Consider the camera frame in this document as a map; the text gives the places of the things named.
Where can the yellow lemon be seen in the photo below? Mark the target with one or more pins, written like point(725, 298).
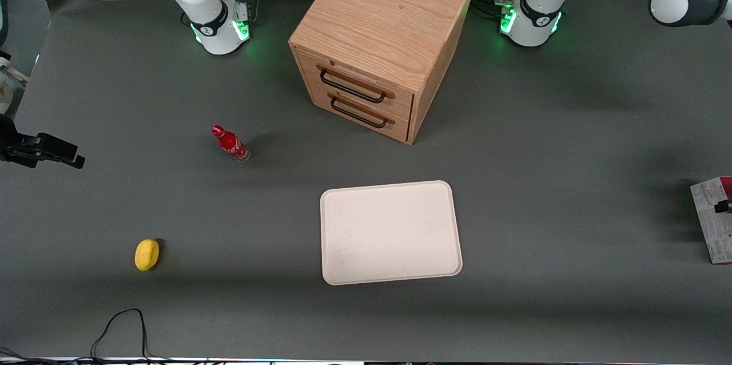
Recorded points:
point(147, 254)

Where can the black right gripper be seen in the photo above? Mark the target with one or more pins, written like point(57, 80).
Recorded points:
point(12, 142)

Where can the red cookie box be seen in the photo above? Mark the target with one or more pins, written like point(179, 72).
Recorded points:
point(712, 233)

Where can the wooden drawer front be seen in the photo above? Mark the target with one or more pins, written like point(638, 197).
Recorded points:
point(320, 96)
point(400, 104)

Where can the wooden drawer cabinet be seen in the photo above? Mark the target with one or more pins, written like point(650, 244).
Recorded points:
point(383, 16)

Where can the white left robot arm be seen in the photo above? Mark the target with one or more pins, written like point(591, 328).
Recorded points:
point(534, 27)

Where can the red soda bottle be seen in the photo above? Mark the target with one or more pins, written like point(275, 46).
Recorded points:
point(231, 145)

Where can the white rectangular tray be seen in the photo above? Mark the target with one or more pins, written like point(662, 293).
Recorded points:
point(389, 233)

